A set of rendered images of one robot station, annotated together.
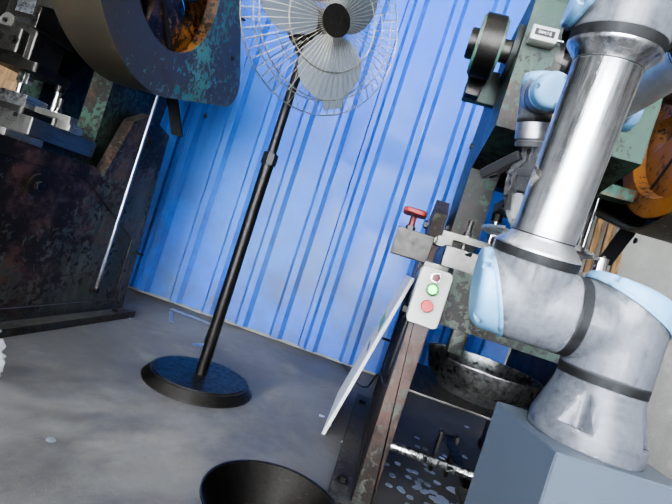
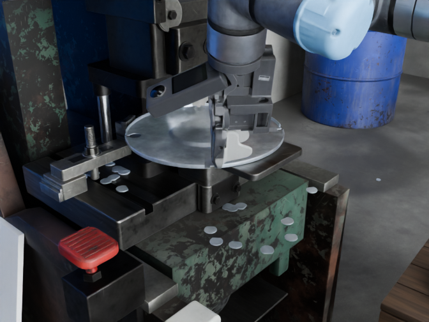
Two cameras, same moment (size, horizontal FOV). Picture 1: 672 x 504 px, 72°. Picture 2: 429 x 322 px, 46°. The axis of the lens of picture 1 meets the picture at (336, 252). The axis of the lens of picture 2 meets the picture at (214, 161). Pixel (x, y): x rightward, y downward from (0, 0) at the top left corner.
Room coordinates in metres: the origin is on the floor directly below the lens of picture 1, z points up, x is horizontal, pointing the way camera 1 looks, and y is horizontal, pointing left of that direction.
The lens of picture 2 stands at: (0.75, 0.19, 1.14)
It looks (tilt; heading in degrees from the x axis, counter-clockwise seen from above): 26 degrees down; 305
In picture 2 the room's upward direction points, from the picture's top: straight up
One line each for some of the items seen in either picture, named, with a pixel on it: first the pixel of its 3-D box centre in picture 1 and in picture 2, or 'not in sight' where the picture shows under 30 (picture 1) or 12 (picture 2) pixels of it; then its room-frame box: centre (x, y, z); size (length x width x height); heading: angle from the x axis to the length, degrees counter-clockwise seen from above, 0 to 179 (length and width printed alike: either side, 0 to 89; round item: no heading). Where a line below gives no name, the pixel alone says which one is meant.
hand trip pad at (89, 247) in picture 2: (411, 223); (90, 265); (1.19, -0.16, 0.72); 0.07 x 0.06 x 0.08; 172
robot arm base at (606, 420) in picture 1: (593, 407); not in sight; (0.64, -0.41, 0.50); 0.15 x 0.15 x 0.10
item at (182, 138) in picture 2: (535, 241); (204, 131); (1.25, -0.51, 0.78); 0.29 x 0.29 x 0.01
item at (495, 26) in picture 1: (493, 57); not in sight; (1.42, -0.28, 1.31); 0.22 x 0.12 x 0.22; 172
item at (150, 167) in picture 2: not in sight; (157, 143); (1.38, -0.52, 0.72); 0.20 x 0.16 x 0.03; 82
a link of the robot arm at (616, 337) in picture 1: (613, 326); not in sight; (0.64, -0.40, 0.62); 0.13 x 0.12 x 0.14; 82
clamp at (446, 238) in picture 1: (463, 236); (87, 154); (1.40, -0.35, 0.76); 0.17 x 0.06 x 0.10; 82
